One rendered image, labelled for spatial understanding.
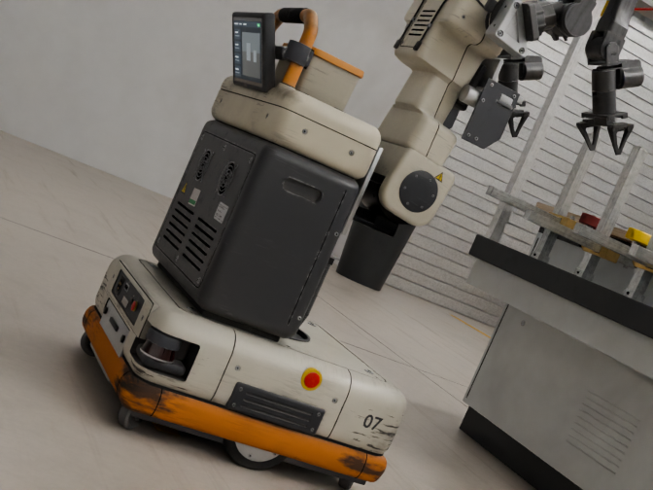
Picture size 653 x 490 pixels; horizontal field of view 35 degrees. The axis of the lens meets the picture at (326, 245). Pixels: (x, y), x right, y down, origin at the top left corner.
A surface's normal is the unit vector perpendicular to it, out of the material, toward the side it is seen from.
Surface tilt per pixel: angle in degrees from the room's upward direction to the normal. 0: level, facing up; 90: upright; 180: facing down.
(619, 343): 90
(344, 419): 90
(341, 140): 90
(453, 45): 90
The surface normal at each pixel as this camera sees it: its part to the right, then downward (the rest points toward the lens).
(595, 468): -0.84, -0.34
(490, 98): 0.36, 0.22
